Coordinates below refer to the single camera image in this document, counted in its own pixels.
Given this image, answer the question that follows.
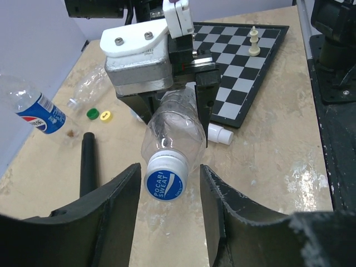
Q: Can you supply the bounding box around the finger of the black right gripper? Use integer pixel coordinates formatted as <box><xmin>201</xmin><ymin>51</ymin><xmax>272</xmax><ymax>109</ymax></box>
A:
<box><xmin>195</xmin><ymin>69</ymin><xmax>221</xmax><ymax>136</ymax></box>
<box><xmin>116</xmin><ymin>93</ymin><xmax>156</xmax><ymax>125</ymax></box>

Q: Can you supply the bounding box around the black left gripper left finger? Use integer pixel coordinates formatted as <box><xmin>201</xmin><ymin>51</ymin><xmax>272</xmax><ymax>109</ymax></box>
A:
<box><xmin>1</xmin><ymin>163</ymin><xmax>141</xmax><ymax>266</ymax></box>

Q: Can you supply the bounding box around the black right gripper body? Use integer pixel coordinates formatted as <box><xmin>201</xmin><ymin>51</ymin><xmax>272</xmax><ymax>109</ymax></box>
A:
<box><xmin>167</xmin><ymin>34</ymin><xmax>219</xmax><ymax>83</ymax></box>

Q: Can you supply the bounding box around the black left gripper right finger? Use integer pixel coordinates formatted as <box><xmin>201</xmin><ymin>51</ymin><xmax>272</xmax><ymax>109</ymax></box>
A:
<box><xmin>200</xmin><ymin>165</ymin><xmax>355</xmax><ymax>266</ymax></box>

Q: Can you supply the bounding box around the yellow bottle cap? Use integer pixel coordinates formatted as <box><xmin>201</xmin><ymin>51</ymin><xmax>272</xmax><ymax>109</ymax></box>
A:
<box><xmin>100</xmin><ymin>111</ymin><xmax>112</xmax><ymax>123</ymax></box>

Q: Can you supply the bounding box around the clear bottle blue cap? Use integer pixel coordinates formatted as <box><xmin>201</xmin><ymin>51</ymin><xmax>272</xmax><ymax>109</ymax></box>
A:
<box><xmin>141</xmin><ymin>87</ymin><xmax>206</xmax><ymax>201</ymax></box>

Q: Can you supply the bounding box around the green bottle cap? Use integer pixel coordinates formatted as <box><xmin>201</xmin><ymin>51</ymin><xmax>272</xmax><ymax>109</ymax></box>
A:
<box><xmin>86</xmin><ymin>108</ymin><xmax>100</xmax><ymax>120</ymax></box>

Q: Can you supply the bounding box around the clear plastic bottle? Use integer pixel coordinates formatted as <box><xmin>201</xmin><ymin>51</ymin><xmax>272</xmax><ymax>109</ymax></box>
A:
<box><xmin>67</xmin><ymin>63</ymin><xmax>111</xmax><ymax>111</ymax></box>

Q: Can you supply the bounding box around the Pepsi bottle blue label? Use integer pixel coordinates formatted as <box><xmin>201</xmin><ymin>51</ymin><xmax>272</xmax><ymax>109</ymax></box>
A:
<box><xmin>0</xmin><ymin>73</ymin><xmax>81</xmax><ymax>147</ymax></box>

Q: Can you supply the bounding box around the black white chessboard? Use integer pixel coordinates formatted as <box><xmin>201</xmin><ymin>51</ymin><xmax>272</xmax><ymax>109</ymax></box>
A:
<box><xmin>194</xmin><ymin>22</ymin><xmax>289</xmax><ymax>128</ymax></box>

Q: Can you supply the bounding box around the white microphone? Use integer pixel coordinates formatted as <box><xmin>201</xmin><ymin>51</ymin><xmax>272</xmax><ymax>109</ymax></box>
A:
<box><xmin>208</xmin><ymin>123</ymin><xmax>234</xmax><ymax>145</ymax></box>

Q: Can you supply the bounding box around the black microphone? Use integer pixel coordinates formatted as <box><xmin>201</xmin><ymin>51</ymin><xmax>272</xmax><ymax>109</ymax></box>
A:
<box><xmin>80</xmin><ymin>132</ymin><xmax>99</xmax><ymax>197</ymax></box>

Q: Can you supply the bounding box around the cream chess piece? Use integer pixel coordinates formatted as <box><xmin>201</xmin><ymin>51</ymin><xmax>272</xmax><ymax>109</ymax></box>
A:
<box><xmin>248</xmin><ymin>26</ymin><xmax>260</xmax><ymax>57</ymax></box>

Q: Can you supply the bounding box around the aluminium table frame rail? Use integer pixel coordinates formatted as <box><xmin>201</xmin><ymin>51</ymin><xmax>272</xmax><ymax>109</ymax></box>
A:
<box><xmin>294</xmin><ymin>0</ymin><xmax>314</xmax><ymax>59</ymax></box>

